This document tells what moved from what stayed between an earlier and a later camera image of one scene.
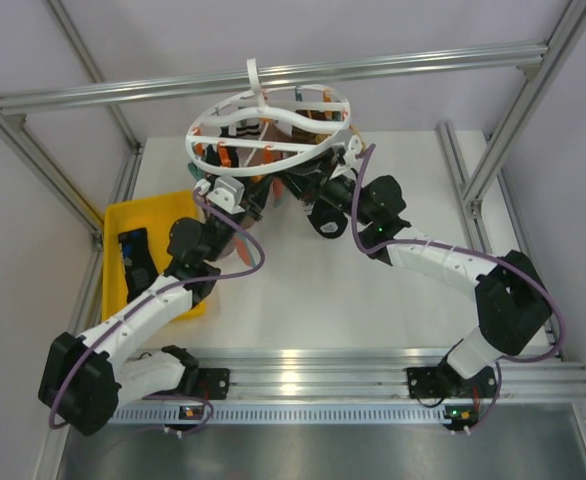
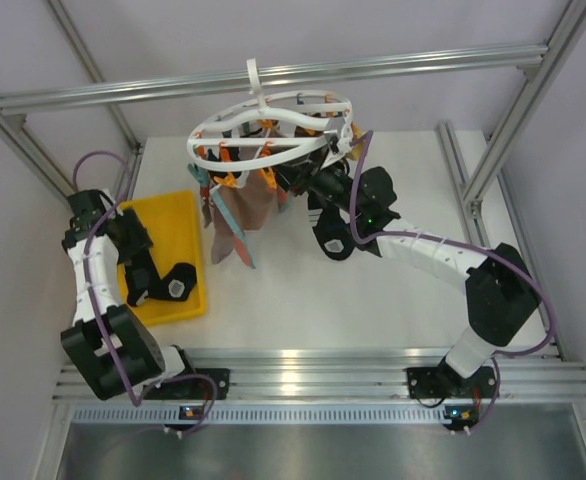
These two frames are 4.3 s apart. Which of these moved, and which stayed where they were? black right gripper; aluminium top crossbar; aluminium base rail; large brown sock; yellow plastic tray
Moved: large brown sock
Stayed: aluminium top crossbar; aluminium base rail; black right gripper; yellow plastic tray
